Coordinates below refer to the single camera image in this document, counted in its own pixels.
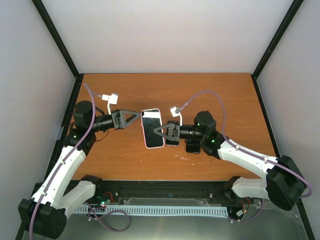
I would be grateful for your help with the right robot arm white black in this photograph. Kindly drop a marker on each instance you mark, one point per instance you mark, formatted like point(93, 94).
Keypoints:
point(278, 178)

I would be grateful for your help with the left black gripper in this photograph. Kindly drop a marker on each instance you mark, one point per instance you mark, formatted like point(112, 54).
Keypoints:
point(118, 115)

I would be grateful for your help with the black smartphone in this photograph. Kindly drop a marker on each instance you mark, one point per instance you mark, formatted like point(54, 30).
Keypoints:
point(152, 130)
point(192, 147)

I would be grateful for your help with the black frame post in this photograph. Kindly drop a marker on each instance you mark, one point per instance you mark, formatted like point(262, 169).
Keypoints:
point(283, 26)
point(47, 20)

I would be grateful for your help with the pink translucent phone case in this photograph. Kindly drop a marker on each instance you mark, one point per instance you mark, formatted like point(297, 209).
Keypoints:
point(143, 135)

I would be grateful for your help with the right black frame post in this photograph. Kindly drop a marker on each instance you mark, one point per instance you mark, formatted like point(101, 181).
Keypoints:
point(283, 26)

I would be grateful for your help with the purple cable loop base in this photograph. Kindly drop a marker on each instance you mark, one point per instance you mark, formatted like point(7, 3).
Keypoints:
point(105, 219)

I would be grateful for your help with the left black frame post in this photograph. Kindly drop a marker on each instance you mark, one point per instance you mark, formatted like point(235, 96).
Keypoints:
point(47, 20)

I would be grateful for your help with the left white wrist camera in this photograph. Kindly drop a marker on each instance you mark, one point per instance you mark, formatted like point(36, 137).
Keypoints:
point(111, 100)

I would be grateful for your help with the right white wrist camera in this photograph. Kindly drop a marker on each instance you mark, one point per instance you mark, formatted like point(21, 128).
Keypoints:
point(176, 112)

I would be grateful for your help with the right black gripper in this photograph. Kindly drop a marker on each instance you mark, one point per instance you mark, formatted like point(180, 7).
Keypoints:
point(171, 136)

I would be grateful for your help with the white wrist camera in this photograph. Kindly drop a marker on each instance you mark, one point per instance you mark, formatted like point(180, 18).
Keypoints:
point(176, 112)
point(111, 100)

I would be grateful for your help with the metal base plate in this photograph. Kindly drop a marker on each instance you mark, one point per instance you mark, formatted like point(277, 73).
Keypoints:
point(271, 224)

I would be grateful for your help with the light blue slotted cable duct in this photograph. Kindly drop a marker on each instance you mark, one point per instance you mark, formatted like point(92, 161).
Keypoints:
point(166, 211)

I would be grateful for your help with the black phone case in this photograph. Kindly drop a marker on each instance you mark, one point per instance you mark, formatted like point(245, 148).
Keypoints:
point(191, 150)

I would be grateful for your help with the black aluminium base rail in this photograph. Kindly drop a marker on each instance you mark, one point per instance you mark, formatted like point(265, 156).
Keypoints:
point(216, 192)

